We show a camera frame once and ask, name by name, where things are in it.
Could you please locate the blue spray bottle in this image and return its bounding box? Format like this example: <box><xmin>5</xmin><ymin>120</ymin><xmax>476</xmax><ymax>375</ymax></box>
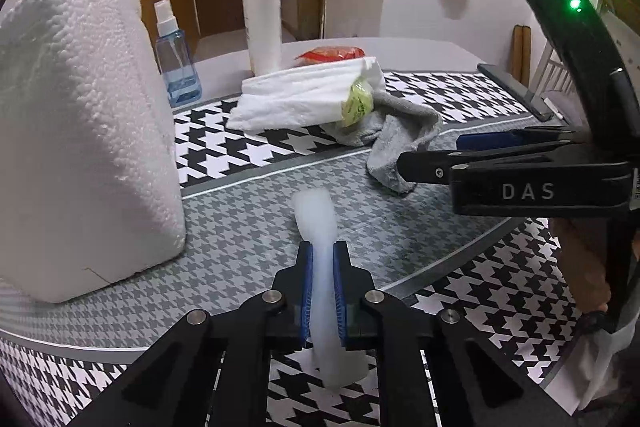
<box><xmin>152</xmin><ymin>0</ymin><xmax>202</xmax><ymax>108</ymax></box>

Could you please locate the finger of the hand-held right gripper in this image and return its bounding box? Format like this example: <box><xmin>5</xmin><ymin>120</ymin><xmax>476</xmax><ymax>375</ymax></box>
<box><xmin>456</xmin><ymin>127</ymin><xmax>591</xmax><ymax>154</ymax></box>
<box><xmin>396</xmin><ymin>142</ymin><xmax>628</xmax><ymax>185</ymax></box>

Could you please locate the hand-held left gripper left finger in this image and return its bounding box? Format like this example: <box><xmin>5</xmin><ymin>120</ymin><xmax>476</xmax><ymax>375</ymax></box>
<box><xmin>75</xmin><ymin>241</ymin><xmax>315</xmax><ymax>427</ymax></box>

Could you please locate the black phone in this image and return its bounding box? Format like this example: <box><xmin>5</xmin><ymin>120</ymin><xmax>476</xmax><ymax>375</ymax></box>
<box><xmin>476</xmin><ymin>63</ymin><xmax>556</xmax><ymax>120</ymax></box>

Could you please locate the grey cloth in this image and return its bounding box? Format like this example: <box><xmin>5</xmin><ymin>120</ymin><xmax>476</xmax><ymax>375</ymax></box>
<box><xmin>320</xmin><ymin>89</ymin><xmax>446</xmax><ymax>196</ymax></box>

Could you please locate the white towel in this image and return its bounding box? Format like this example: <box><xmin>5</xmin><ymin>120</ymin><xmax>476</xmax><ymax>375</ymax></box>
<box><xmin>227</xmin><ymin>57</ymin><xmax>386</xmax><ymax>134</ymax></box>

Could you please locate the person's right hand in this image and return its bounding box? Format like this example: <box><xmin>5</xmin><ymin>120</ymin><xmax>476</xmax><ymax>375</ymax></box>
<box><xmin>550</xmin><ymin>217</ymin><xmax>613</xmax><ymax>314</ymax></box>

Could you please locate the yellow green packet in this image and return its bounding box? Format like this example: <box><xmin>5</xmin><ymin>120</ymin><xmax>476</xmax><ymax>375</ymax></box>
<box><xmin>340</xmin><ymin>74</ymin><xmax>376</xmax><ymax>128</ymax></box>

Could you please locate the red snack packet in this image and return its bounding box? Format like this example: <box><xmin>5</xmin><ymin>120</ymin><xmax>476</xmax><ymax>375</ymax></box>
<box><xmin>293</xmin><ymin>45</ymin><xmax>366</xmax><ymax>64</ymax></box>

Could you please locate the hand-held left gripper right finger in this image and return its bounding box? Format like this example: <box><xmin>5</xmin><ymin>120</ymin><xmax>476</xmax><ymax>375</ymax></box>
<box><xmin>331</xmin><ymin>241</ymin><xmax>576</xmax><ymax>427</ymax></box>

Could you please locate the white foam box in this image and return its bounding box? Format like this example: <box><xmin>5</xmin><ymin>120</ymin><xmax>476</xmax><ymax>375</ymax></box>
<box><xmin>0</xmin><ymin>0</ymin><xmax>188</xmax><ymax>304</ymax></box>

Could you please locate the wooden plank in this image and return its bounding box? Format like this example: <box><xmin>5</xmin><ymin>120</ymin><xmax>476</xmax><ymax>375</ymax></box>
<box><xmin>521</xmin><ymin>26</ymin><xmax>532</xmax><ymax>90</ymax></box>
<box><xmin>513</xmin><ymin>24</ymin><xmax>524</xmax><ymax>82</ymax></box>

